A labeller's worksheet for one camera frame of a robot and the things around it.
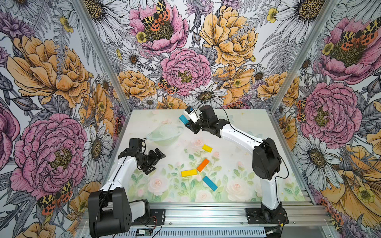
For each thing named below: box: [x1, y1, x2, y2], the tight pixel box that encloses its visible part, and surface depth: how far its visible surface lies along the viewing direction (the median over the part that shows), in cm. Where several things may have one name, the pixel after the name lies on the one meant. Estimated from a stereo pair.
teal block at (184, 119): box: [178, 114, 190, 125], surface depth 89 cm
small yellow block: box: [202, 144, 213, 153], surface depth 101 cm
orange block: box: [196, 158, 210, 173], surface depth 93 cm
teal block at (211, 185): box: [202, 176, 218, 192], surface depth 87 cm
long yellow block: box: [181, 169, 198, 178], surface depth 91 cm
